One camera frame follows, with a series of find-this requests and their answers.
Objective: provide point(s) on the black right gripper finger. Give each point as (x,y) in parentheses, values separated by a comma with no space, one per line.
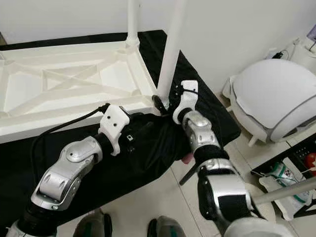
(157,102)

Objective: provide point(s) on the white plastic table leg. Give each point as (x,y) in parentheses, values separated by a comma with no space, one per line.
(132,22)
(170,49)

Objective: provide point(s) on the white plastic children table top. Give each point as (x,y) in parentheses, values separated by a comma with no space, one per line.
(59,84)

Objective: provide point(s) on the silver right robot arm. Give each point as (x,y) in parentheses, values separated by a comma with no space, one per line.
(202,133)

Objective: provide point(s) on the dark metal table leg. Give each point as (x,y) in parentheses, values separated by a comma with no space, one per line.
(188,173)

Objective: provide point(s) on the grey green left robot leg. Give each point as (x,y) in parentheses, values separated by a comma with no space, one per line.
(93,226)

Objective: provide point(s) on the grey green robot leg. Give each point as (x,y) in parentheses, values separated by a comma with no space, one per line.
(165,228)
(93,226)

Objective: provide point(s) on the grey green right robot leg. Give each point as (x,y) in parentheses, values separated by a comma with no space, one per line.
(165,228)

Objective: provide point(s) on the white domed appliance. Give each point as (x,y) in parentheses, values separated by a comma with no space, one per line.
(276,94)

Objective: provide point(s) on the black low floor shelf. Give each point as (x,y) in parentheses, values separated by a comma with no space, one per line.
(294,150)

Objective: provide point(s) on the white green plastic package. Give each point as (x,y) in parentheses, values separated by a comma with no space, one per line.
(284,175)

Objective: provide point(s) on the white small appliance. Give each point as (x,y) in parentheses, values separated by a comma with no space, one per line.
(306,47)

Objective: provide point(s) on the red small object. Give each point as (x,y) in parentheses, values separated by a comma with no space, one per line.
(311,161)

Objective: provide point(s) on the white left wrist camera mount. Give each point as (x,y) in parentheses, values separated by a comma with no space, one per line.
(114,123)

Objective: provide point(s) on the pink table frame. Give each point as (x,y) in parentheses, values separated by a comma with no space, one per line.
(187,158)

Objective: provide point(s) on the white wall socket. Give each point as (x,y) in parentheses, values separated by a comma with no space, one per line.
(271,52)

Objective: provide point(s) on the black wall plug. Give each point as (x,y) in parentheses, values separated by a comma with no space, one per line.
(279,54)

